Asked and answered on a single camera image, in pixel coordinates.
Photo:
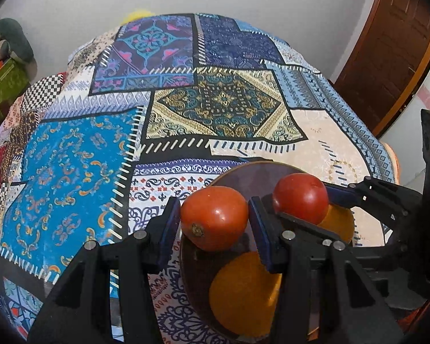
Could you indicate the large red tomato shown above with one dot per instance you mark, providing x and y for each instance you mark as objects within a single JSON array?
[{"x": 216, "y": 218}]

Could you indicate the orange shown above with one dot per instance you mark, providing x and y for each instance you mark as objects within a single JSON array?
[
  {"x": 242, "y": 294},
  {"x": 340, "y": 222}
]

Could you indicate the round brown wooden plate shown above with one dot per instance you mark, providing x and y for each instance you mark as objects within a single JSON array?
[{"x": 252, "y": 182}]

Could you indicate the yellow plush object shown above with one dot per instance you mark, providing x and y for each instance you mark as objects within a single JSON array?
[{"x": 138, "y": 16}]

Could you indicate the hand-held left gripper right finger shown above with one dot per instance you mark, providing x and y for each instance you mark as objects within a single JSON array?
[{"x": 263, "y": 238}]

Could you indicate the black and white checkered cloth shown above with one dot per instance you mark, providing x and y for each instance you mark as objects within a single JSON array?
[{"x": 43, "y": 86}]

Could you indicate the dark green cushion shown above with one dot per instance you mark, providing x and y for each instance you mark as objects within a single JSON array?
[{"x": 12, "y": 37}]

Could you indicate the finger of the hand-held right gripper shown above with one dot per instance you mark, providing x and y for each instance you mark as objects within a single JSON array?
[
  {"x": 319, "y": 230},
  {"x": 342, "y": 195}
]

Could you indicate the green patterned box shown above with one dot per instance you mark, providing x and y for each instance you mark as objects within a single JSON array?
[{"x": 3, "y": 89}]

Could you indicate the patchwork printed blanket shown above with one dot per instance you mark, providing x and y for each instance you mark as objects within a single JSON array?
[{"x": 215, "y": 114}]

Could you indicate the brown wooden door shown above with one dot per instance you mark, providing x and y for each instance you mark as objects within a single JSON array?
[{"x": 387, "y": 50}]

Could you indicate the small red tomato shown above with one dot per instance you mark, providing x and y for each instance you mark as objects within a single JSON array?
[{"x": 300, "y": 197}]

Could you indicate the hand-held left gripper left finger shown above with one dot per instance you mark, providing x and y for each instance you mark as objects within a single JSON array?
[{"x": 169, "y": 231}]

